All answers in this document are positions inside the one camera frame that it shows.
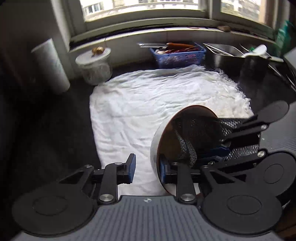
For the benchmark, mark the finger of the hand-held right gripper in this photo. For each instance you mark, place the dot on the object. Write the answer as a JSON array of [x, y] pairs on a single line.
[[242, 131], [222, 154]]

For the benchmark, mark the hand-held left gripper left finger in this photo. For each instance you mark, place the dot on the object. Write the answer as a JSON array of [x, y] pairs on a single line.
[[130, 169]]

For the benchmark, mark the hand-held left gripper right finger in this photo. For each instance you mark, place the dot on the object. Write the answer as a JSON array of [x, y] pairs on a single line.
[[163, 171]]

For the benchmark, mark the white ceramic bowl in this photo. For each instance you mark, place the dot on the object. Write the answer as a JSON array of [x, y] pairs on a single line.
[[155, 148]]

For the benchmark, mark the silver mesh dishcloth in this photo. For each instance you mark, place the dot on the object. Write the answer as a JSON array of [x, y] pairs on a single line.
[[187, 148]]

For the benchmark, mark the white fringed cloth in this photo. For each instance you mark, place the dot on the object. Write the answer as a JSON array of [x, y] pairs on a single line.
[[138, 104]]

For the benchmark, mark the rectangular steel container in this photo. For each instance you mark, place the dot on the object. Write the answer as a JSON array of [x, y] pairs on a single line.
[[222, 60]]

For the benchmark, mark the white rice paddle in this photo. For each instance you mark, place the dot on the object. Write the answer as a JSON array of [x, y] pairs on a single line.
[[256, 51]]

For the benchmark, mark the blue plastic basket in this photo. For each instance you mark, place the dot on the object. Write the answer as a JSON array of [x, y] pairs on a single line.
[[178, 60]]

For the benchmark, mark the dried red chilies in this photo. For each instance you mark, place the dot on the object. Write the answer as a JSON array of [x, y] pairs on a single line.
[[185, 49]]

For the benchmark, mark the green bottle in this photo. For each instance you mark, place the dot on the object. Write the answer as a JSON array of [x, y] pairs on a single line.
[[284, 38]]

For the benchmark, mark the glass jar with lid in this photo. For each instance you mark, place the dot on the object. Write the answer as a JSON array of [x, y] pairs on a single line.
[[94, 71]]

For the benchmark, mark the brown lump on sill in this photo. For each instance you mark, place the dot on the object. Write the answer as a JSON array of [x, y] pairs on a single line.
[[223, 28]]

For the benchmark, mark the garlic bulb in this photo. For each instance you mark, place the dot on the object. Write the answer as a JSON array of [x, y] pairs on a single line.
[[160, 52]]

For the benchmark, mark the brown ginger piece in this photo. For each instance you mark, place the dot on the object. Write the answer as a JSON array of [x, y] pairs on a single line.
[[97, 51]]

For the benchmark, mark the white paper towel roll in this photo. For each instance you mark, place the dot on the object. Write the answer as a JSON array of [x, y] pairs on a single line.
[[50, 67]]

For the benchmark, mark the window frame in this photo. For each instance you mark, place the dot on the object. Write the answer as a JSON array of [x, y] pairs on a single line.
[[138, 30]]

